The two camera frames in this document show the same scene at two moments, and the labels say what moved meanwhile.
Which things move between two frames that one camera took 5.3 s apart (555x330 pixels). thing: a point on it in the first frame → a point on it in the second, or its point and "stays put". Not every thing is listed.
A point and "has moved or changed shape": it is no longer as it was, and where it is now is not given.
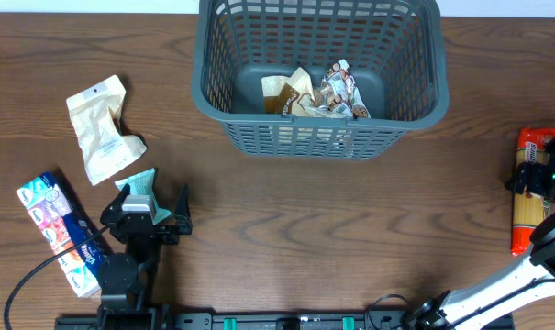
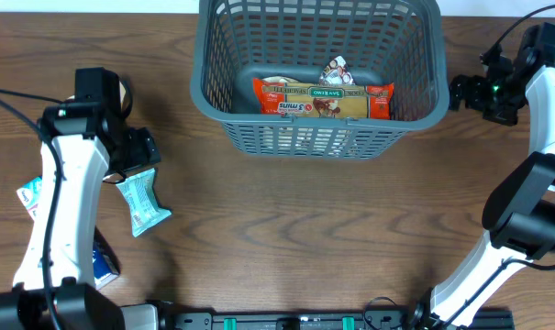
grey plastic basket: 397,49 stays put
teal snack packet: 143,184 stays put
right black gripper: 535,182 → 506,115
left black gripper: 183,223 → 143,148
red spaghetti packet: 528,212 has moved or changed shape
